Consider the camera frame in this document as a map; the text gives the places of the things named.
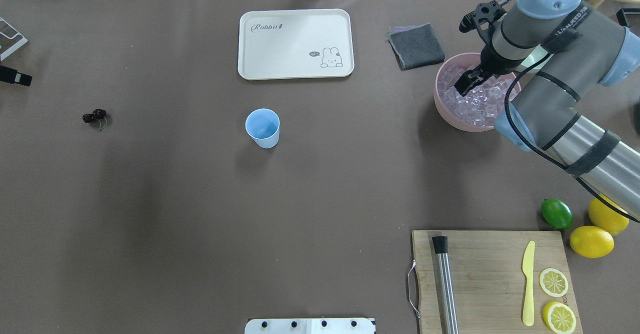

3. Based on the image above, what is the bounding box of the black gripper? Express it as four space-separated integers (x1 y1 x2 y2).
454 1 506 97

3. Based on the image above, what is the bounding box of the dark red cherries pair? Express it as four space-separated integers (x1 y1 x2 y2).
82 108 108 131

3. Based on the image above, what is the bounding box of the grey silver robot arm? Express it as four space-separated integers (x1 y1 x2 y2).
455 0 639 222

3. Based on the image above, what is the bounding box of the pile of clear ice cubes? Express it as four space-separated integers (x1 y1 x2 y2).
438 64 518 126

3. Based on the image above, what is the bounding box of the light blue plastic cup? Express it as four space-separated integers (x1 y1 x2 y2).
245 108 281 149

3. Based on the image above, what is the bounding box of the pink bowl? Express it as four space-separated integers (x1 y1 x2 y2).
433 52 522 133

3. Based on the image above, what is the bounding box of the grey folded cloth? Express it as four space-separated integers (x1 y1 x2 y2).
387 23 445 70

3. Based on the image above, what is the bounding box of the green lime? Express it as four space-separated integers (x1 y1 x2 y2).
540 198 574 230

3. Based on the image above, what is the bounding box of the yellow plastic knife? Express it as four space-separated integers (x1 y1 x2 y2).
521 240 536 327

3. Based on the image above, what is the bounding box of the yellow lemon outer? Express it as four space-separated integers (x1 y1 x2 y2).
588 195 630 236

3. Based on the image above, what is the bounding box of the cream rabbit tray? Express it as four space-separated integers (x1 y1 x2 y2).
237 9 355 81

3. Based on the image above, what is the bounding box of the bamboo cutting board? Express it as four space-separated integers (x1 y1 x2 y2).
411 230 571 333

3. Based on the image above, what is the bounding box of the yellow lemon near board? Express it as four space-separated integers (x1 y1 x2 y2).
569 225 615 258

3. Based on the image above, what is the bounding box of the lower lemon slice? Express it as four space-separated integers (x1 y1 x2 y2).
538 267 570 298

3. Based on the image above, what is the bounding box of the lemon slice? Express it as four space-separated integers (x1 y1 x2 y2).
542 301 578 333
538 267 570 298

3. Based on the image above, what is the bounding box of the steel muddler black tip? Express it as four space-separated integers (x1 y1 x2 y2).
431 236 460 333

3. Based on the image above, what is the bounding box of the upper lemon slice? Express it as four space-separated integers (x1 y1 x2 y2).
542 301 578 333

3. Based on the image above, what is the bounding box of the clear acrylic stand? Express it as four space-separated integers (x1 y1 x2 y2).
0 18 28 61

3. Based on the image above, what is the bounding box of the black device left edge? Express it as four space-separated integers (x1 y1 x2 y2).
0 66 33 86

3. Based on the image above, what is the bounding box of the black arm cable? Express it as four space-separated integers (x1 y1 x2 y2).
503 54 640 223

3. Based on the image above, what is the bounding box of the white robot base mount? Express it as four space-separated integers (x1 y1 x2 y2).
244 317 377 333

